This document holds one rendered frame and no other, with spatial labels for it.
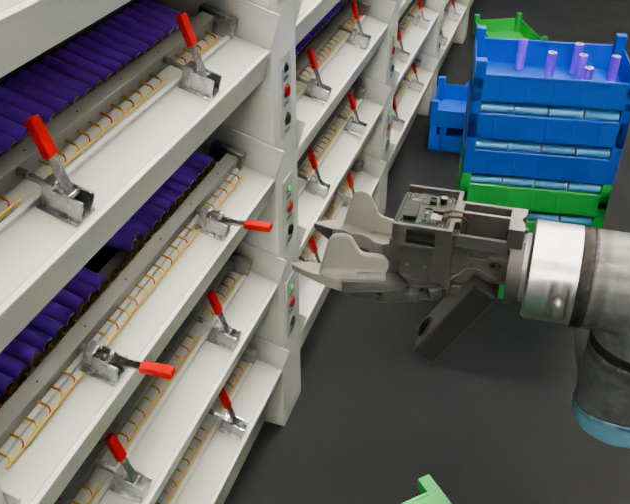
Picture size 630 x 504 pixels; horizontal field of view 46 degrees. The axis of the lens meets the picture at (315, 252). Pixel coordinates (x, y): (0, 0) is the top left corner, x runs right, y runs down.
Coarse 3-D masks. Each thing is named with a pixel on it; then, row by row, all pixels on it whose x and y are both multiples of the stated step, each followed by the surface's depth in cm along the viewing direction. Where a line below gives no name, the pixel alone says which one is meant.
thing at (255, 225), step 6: (222, 222) 94; (228, 222) 94; (234, 222) 94; (240, 222) 94; (246, 222) 94; (252, 222) 94; (258, 222) 93; (264, 222) 93; (270, 222) 93; (246, 228) 94; (252, 228) 93; (258, 228) 93; (264, 228) 93; (270, 228) 93
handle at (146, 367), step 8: (112, 352) 74; (112, 360) 74; (120, 360) 74; (128, 360) 74; (144, 360) 74; (128, 368) 74; (136, 368) 73; (144, 368) 73; (152, 368) 73; (160, 368) 73; (168, 368) 73; (160, 376) 73; (168, 376) 72
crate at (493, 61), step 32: (480, 32) 154; (480, 64) 140; (512, 64) 158; (544, 64) 157; (608, 64) 155; (480, 96) 143; (512, 96) 142; (544, 96) 141; (576, 96) 140; (608, 96) 139
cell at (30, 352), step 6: (12, 342) 73; (18, 342) 73; (6, 348) 72; (12, 348) 72; (18, 348) 72; (24, 348) 73; (30, 348) 73; (36, 348) 73; (12, 354) 72; (18, 354) 72; (24, 354) 72; (30, 354) 72; (36, 354) 73; (24, 360) 72; (30, 360) 72; (30, 366) 73
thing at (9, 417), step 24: (216, 168) 102; (192, 192) 97; (192, 216) 95; (168, 240) 89; (144, 264) 85; (120, 288) 81; (144, 288) 84; (96, 312) 78; (72, 336) 75; (48, 360) 72; (72, 360) 74; (24, 384) 69; (48, 384) 71; (0, 408) 67; (24, 408) 68; (0, 432) 65
